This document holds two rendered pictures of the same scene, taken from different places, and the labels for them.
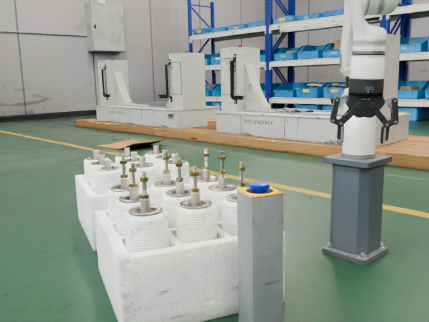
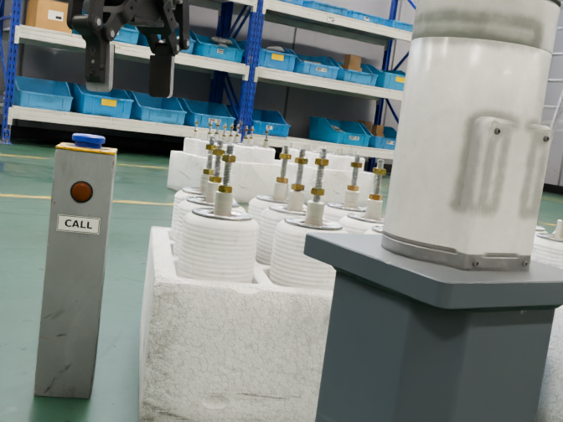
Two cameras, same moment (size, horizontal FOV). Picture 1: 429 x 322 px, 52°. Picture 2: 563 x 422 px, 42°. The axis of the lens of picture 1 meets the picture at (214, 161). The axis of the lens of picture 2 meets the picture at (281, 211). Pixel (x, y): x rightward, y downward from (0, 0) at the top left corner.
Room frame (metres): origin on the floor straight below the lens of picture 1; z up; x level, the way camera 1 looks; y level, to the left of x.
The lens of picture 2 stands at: (1.27, -0.94, 0.38)
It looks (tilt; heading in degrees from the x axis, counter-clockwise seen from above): 7 degrees down; 100
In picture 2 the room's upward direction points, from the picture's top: 7 degrees clockwise
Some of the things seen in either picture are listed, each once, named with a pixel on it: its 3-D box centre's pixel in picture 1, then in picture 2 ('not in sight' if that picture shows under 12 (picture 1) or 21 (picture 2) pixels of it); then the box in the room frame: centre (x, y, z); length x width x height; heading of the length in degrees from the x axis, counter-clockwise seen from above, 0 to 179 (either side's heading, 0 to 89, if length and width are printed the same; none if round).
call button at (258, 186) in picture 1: (259, 188); (88, 142); (0.86, -0.09, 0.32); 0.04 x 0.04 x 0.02
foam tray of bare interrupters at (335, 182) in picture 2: not in sight; (319, 183); (0.77, 2.77, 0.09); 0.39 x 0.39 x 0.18; 46
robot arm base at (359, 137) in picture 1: (359, 128); (466, 131); (1.30, -0.43, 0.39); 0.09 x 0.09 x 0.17; 43
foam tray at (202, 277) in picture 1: (182, 252); (280, 320); (1.10, 0.09, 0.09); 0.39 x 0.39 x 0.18; 22
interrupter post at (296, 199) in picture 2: (179, 188); (296, 202); (1.10, 0.09, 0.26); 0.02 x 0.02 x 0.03
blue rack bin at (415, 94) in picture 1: (411, 89); not in sight; (5.52, -2.45, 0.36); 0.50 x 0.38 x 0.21; 133
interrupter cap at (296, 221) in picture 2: (222, 187); (313, 224); (1.15, -0.02, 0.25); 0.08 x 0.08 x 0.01
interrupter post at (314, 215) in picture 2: (222, 183); (314, 214); (1.15, -0.02, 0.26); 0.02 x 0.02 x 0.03
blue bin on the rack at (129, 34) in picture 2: not in sight; (105, 28); (-1.15, 4.18, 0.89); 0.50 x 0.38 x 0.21; 134
